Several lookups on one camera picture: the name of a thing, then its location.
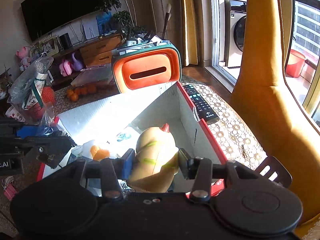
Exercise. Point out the purple watering can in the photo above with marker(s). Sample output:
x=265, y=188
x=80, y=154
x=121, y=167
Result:
x=77, y=62

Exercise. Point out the white crumpled snack packet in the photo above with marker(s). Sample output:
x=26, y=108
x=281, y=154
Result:
x=124, y=187

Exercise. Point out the blue picture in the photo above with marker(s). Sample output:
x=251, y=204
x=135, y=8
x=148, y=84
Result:
x=103, y=23

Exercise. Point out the yellow leather chair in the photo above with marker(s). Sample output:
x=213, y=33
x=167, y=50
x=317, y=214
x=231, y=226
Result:
x=262, y=105

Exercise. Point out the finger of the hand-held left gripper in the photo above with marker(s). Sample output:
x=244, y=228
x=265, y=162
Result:
x=27, y=132
x=47, y=148

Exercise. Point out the wooden drawer cabinet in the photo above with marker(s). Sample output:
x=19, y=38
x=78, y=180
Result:
x=97, y=51

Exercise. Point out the white board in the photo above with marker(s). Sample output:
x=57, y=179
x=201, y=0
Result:
x=90, y=30

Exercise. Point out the red cardboard box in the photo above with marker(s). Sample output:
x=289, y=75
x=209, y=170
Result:
x=160, y=105

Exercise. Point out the dark slotted spatula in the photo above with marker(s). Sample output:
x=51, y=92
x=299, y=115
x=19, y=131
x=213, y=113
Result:
x=273, y=171

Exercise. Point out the black speaker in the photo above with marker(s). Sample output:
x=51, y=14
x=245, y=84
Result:
x=65, y=41

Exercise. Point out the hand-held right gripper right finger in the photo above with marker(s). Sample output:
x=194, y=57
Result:
x=183, y=166

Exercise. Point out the black television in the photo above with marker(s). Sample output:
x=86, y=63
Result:
x=60, y=7

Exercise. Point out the black remote control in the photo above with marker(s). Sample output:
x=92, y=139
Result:
x=201, y=105

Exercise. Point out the red bucket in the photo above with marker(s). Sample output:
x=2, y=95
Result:
x=295, y=63

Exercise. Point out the framed picture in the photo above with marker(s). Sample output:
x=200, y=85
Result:
x=48, y=46

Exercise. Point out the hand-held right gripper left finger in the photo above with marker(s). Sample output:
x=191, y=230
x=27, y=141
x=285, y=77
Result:
x=128, y=164

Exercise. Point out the green potted plant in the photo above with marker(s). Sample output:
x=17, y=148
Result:
x=117, y=7

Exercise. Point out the clear plastic bag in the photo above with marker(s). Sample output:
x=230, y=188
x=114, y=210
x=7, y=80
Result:
x=27, y=80

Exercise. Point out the pink toy case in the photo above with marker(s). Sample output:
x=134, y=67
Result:
x=66, y=68

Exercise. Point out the beige chicken toy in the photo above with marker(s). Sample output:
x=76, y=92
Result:
x=155, y=155

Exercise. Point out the golden curtain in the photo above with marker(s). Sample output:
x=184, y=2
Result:
x=192, y=22

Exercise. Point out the pile of oranges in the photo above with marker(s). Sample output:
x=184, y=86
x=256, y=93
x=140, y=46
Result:
x=80, y=91

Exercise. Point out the beige washing machine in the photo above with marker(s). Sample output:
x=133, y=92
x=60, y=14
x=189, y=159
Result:
x=236, y=35

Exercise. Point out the orange green tissue box organiser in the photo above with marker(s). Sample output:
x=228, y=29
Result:
x=147, y=72

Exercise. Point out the pink plush toy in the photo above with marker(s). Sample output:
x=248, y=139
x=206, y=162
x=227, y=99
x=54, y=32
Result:
x=23, y=55

